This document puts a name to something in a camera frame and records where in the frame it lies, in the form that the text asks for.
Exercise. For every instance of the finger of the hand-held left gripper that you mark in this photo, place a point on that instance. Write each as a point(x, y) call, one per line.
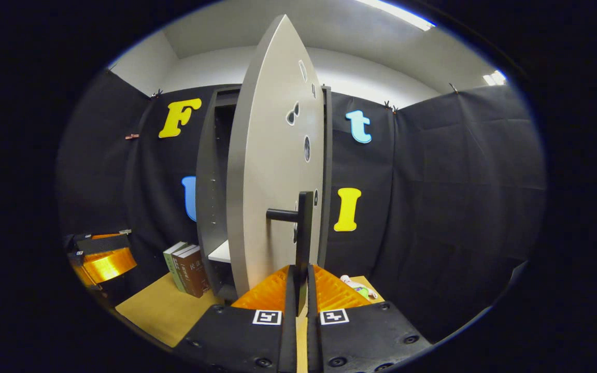
point(101, 243)
point(104, 267)

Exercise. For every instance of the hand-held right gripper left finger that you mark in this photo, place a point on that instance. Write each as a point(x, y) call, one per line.
point(290, 311)

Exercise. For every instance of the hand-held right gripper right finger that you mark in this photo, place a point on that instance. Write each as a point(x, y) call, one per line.
point(313, 331)

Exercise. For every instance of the grey cabinet door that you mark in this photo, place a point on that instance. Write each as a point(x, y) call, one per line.
point(267, 155)

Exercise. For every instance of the white cabinet shelf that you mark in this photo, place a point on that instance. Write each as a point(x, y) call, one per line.
point(221, 253)

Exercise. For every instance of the dark grey cabinet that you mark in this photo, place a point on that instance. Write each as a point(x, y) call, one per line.
point(210, 181)

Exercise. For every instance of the green white plush toy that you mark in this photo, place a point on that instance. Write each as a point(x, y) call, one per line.
point(358, 287)

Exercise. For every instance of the green book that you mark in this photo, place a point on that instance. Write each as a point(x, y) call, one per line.
point(173, 269)

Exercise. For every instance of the black backdrop cloth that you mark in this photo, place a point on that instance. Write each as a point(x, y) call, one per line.
point(433, 207)

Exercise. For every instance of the ceiling light panel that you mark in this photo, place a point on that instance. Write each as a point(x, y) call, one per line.
point(494, 77)
point(402, 14)

